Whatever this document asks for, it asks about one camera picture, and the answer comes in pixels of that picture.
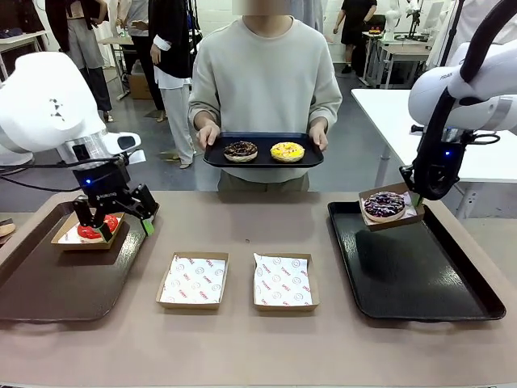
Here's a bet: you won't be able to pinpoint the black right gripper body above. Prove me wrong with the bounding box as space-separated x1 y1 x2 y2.
415 132 472 200

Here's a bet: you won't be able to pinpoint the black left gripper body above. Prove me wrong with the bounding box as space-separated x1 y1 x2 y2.
74 157 138 209

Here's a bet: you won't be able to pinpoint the red glazed donut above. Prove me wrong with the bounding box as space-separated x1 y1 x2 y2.
77 213 120 243

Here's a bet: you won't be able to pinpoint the kraft paper food box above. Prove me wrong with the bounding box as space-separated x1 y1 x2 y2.
253 252 320 312
155 251 230 310
358 182 426 233
51 212 126 251

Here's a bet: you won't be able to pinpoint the purple sprinkled donut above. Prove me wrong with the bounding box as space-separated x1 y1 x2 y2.
363 192 406 222

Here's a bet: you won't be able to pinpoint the chocolate sprinkled donut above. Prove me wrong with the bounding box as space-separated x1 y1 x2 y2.
224 141 259 163

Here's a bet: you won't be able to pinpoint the small black serving tray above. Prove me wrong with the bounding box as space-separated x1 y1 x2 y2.
203 132 326 170

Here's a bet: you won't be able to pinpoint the yellow sprinkled donut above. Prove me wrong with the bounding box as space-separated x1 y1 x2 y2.
270 141 305 163

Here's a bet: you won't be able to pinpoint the person's left forearm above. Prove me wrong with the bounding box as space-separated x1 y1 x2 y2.
309 95 343 130

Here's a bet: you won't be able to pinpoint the person's right forearm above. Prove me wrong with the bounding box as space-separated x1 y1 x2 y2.
188 95 222 130

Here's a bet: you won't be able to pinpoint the large brown serving tray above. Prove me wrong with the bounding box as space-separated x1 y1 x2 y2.
0 196 161 324

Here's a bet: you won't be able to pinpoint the large black serving tray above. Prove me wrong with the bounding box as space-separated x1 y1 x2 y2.
326 200 507 323

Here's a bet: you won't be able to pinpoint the person's right hand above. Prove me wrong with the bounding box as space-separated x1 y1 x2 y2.
196 125 221 151

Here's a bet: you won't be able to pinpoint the person's left hand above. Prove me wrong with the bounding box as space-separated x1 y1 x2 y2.
307 124 329 150

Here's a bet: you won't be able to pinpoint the white side table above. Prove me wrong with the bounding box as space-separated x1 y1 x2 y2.
350 88 517 219

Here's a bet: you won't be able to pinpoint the tan object with dark top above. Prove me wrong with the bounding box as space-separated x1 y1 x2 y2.
0 217 17 243

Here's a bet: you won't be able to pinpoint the cardboard box on floor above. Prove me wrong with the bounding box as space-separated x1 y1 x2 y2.
128 72 154 100

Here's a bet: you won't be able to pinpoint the grey background desk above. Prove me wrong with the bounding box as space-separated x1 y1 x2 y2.
361 31 435 88

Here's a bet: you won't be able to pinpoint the black tripod pole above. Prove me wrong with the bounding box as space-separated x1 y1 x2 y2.
442 0 465 68

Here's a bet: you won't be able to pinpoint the bystander grey trousers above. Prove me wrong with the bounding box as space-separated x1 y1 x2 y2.
46 0 113 123

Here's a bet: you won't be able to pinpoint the bystander dark trousers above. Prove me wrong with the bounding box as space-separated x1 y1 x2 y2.
119 0 166 122

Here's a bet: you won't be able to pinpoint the bystander white loose clothes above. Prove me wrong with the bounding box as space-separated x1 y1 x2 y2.
427 0 517 70

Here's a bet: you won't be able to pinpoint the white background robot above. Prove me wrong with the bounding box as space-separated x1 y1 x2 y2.
385 6 401 41

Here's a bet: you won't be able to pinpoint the bystander black jacket white trousers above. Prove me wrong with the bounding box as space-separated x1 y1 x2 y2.
148 0 199 170

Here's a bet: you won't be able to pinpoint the white background workbench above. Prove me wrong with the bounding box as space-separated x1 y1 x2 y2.
0 31 53 82

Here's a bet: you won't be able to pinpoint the bystander black top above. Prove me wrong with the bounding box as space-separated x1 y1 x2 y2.
333 0 379 74

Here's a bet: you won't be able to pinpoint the person in beige sweater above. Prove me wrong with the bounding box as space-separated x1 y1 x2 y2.
188 15 343 193

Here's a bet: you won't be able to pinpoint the black right arm cable sleeve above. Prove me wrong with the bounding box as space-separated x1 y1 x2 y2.
411 0 517 202

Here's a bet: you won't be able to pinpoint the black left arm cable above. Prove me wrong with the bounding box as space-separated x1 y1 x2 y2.
0 151 141 193

